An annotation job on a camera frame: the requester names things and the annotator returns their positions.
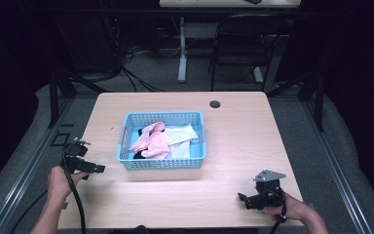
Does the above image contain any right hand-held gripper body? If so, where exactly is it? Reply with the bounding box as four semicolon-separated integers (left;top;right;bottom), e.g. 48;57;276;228
252;169;287;211

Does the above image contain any white sock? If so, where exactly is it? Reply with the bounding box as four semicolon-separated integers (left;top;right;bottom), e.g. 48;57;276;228
168;140;192;160
163;123;200;146

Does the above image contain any black square floor bracket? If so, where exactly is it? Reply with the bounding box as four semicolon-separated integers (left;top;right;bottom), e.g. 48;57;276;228
51;131;72;147

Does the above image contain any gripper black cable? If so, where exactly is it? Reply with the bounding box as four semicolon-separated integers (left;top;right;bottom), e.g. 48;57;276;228
60;142;88;234
267;187;288;234

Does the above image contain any person's right hand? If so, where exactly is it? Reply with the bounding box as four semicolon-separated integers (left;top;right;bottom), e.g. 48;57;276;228
262;192;307;222

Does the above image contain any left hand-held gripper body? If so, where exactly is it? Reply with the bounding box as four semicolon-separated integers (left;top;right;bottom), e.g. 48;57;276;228
60;136;95;176

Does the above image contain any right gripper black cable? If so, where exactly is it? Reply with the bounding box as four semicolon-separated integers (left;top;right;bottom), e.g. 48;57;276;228
267;187;288;234

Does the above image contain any bundle of floor cables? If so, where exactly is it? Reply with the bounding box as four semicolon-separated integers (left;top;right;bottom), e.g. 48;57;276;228
100;14;168;94

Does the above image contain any white desk leg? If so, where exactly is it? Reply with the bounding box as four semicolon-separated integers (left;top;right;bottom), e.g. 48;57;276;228
177;16;189;84

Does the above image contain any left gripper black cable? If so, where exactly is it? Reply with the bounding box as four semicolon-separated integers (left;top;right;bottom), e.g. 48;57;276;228
60;142;88;234

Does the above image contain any light blue plastic basket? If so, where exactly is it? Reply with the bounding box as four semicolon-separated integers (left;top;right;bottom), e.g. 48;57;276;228
116;110;207;171

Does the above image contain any white desk foot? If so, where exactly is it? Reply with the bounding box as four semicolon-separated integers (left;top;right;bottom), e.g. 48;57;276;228
252;65;265;84

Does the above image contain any person's left hand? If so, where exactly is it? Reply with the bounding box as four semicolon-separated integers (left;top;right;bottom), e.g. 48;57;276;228
47;165;89;202

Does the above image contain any black floor cable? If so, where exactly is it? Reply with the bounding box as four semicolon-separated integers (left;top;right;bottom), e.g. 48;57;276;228
9;189;49;234

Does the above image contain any black folding chair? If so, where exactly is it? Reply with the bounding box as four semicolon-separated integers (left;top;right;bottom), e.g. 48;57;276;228
206;13;289;93

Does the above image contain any pink sock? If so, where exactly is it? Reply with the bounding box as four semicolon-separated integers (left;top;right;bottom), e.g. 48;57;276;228
140;131;171;160
129;121;167;153

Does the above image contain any black metal stand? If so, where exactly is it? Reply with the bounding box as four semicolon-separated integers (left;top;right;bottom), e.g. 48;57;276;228
266;69;326;133
47;66;109;130

